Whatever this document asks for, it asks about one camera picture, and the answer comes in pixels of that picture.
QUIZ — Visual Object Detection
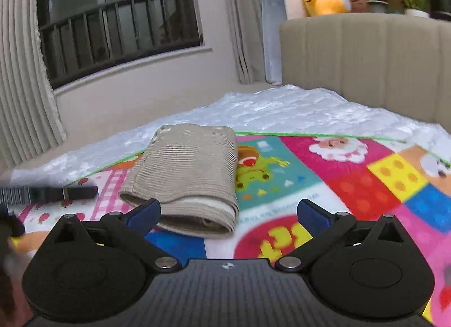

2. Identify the colourful printed play mat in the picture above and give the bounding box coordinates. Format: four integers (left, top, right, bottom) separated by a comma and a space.
7, 132, 451, 327

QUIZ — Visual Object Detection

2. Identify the black object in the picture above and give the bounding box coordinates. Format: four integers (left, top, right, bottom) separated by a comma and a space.
432, 0, 451, 21

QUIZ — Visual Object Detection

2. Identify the beige pleated curtain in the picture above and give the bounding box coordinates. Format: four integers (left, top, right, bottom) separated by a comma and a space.
218, 0, 269, 85
0, 0, 67, 170

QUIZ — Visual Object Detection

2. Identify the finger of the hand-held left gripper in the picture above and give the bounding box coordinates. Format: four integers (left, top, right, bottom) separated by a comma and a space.
0, 212, 26, 243
0, 185, 99, 205

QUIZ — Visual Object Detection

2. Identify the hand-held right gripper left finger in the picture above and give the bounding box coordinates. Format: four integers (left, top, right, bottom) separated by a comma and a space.
53, 198, 183, 274

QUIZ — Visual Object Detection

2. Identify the beige striped knit garment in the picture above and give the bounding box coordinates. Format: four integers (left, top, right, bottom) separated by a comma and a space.
119, 123, 240, 240

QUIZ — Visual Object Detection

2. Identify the white quilted bed cover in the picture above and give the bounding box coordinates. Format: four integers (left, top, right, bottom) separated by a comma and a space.
10, 84, 451, 187

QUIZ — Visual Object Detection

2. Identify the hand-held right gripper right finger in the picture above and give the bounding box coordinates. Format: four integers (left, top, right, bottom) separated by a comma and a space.
274, 199, 406, 273

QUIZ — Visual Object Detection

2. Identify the beige padded headboard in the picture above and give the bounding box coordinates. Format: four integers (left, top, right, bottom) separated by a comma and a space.
279, 13, 451, 127

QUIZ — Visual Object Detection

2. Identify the dark window with railing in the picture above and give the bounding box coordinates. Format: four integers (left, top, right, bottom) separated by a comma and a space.
37, 0, 205, 90

